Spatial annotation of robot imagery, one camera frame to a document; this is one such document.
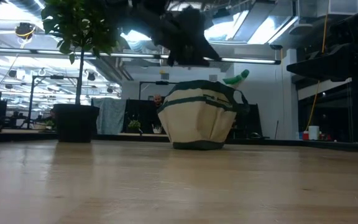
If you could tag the black metal stand frame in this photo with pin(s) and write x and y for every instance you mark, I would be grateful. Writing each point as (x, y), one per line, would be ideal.
(31, 102)

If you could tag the beige green gardening bag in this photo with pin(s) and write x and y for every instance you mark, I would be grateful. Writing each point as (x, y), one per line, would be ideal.
(197, 121)

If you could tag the long ceiling light fixture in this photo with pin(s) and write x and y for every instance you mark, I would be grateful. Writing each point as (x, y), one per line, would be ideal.
(247, 60)

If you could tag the person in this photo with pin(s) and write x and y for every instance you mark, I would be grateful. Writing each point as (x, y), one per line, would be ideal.
(158, 100)

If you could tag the grey cloth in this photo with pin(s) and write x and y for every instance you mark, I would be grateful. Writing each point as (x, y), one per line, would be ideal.
(110, 115)

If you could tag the red container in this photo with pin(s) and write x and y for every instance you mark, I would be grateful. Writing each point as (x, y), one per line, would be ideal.
(305, 135)

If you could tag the black yellow hanging reel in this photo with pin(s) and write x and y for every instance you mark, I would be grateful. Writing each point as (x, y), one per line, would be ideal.
(25, 30)

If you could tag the green potted plant black pot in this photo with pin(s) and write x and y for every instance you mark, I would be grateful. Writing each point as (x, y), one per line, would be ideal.
(76, 123)

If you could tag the white container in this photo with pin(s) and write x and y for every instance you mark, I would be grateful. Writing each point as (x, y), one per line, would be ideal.
(314, 132)

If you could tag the green spray bottle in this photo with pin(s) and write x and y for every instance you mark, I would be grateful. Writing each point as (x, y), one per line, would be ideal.
(236, 79)

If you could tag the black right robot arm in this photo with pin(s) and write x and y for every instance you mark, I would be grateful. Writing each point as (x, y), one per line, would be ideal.
(337, 62)

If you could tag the small green plant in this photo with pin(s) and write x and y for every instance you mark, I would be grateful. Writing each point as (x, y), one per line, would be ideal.
(134, 124)

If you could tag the black partition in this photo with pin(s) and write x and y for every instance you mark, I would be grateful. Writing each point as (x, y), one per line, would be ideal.
(141, 112)

